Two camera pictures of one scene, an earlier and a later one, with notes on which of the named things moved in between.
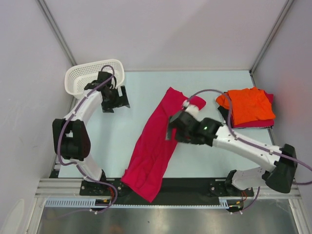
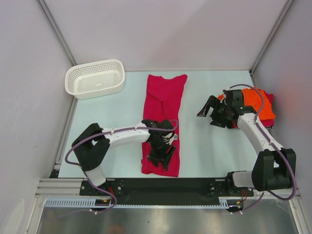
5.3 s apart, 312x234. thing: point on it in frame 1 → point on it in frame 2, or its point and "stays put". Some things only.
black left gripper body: x=114 y=99 → x=158 y=147
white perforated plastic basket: x=76 y=81 stays put
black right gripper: x=177 y=135 → x=218 y=121
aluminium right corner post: x=269 y=39 stays put
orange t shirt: x=248 y=105 stays put
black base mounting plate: x=188 y=191 stays put
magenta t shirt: x=147 y=170 → x=162 y=99
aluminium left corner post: x=56 y=31 stays put
